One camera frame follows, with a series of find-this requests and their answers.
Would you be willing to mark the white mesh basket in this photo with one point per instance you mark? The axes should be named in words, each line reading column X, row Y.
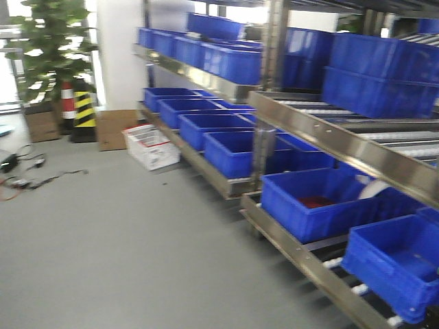
column 150, row 147

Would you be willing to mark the blue bin with red items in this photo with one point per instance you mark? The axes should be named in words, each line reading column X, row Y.
column 320, row 203

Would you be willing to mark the brown cardboard box floor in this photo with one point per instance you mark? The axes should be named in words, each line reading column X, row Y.
column 110, row 127

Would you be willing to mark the yellow black traffic cone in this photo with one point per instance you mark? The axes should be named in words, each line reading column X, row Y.
column 84, row 123

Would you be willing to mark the red white traffic cone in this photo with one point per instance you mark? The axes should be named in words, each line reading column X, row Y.
column 68, row 107

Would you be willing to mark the potted green plant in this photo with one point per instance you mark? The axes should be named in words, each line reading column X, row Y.
column 56, row 48

